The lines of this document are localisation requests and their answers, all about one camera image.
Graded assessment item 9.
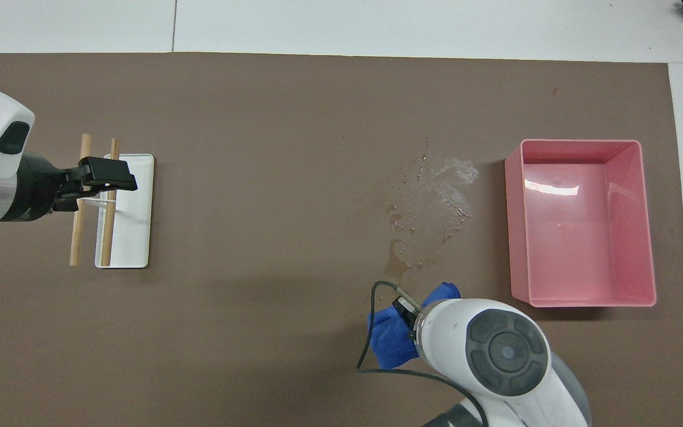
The white rectangular tray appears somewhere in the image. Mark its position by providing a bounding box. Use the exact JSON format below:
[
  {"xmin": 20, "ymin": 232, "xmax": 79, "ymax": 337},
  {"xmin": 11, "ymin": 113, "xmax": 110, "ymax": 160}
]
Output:
[{"xmin": 95, "ymin": 154, "xmax": 155, "ymax": 269}]

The spilled water puddle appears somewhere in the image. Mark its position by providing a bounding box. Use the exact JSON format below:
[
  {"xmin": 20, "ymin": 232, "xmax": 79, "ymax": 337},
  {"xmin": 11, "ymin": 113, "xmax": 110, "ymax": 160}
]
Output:
[{"xmin": 350, "ymin": 133, "xmax": 480, "ymax": 285}]

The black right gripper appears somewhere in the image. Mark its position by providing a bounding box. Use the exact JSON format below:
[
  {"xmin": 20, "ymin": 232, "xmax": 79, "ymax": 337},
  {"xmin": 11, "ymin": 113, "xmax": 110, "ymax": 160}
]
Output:
[{"xmin": 392, "ymin": 297, "xmax": 419, "ymax": 327}]

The blue towel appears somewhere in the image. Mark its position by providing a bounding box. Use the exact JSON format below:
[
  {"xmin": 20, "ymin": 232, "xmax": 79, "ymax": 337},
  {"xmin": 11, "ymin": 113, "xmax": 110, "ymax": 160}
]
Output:
[{"xmin": 368, "ymin": 282, "xmax": 462, "ymax": 369}]

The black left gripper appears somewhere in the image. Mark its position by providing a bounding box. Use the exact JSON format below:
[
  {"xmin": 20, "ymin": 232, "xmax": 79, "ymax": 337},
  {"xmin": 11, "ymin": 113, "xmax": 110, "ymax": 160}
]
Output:
[{"xmin": 0, "ymin": 152, "xmax": 138, "ymax": 223}]

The pink plastic bin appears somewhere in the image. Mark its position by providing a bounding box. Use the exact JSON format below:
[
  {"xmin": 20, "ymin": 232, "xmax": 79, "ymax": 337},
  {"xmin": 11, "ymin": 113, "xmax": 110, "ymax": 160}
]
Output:
[{"xmin": 505, "ymin": 139, "xmax": 657, "ymax": 308}]

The wooden rack rod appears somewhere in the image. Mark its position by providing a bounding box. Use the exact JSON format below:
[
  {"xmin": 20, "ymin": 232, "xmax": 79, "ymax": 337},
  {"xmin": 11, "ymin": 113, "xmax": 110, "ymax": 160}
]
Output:
[
  {"xmin": 100, "ymin": 139, "xmax": 122, "ymax": 267},
  {"xmin": 69, "ymin": 133, "xmax": 92, "ymax": 266}
]

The brown table mat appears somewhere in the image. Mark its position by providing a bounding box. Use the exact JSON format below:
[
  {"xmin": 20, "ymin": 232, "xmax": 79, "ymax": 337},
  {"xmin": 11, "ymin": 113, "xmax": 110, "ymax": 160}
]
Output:
[{"xmin": 0, "ymin": 52, "xmax": 683, "ymax": 427}]

